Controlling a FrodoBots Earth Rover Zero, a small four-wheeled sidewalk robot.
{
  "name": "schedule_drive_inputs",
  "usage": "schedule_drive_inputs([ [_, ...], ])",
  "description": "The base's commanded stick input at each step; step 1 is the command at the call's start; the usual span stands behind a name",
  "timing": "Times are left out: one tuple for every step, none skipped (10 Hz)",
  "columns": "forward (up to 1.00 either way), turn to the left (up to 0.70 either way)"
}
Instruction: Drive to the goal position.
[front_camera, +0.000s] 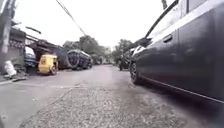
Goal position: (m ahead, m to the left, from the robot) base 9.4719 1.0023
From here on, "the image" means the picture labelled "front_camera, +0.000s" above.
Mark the trees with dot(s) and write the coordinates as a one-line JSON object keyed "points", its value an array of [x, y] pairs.
{"points": [[90, 48]]}

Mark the covered dark vehicle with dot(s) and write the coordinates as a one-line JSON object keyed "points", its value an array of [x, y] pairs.
{"points": [[75, 59]]}

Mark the grey concrete road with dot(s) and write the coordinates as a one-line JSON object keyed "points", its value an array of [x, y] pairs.
{"points": [[93, 100]]}

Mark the yellow vehicle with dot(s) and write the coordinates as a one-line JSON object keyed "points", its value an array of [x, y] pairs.
{"points": [[48, 64]]}

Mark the dark grey car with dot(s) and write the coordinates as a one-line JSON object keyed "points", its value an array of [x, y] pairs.
{"points": [[186, 56]]}

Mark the shed with metal roof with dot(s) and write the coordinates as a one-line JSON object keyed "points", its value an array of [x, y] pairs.
{"points": [[20, 48]]}

